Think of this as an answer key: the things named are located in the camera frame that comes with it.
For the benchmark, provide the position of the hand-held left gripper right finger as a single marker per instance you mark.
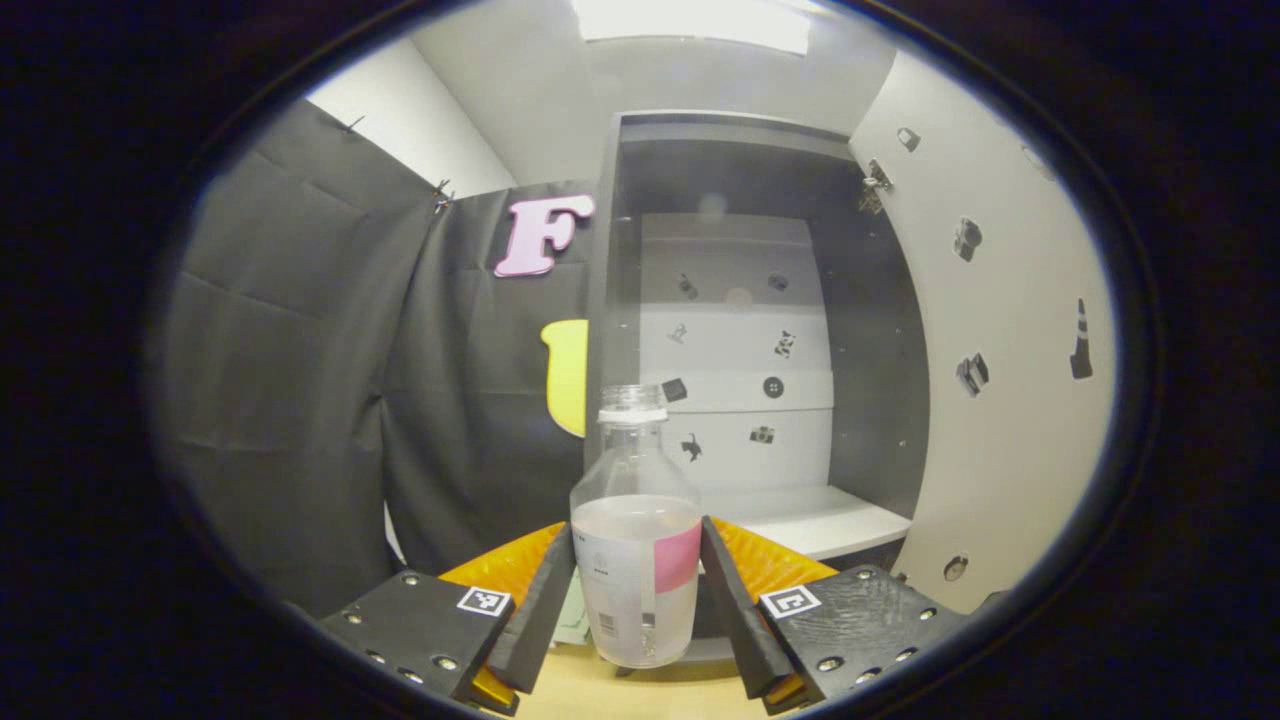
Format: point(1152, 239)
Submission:
point(735, 620)

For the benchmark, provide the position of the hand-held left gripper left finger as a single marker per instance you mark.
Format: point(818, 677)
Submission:
point(545, 620)

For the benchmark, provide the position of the clear plastic bottle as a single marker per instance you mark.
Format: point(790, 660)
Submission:
point(640, 560)

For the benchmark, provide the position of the dark grey cabinet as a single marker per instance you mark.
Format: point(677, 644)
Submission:
point(870, 350)

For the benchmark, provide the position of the white cabinet shelf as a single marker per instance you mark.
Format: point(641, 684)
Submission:
point(810, 520)

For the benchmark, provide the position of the metal cabinet door hinge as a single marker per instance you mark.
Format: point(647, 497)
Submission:
point(874, 188)

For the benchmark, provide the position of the black backdrop cloth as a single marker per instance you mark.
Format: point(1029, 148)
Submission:
point(300, 350)

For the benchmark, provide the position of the large ceiling light panel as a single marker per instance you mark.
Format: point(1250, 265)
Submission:
point(695, 22)

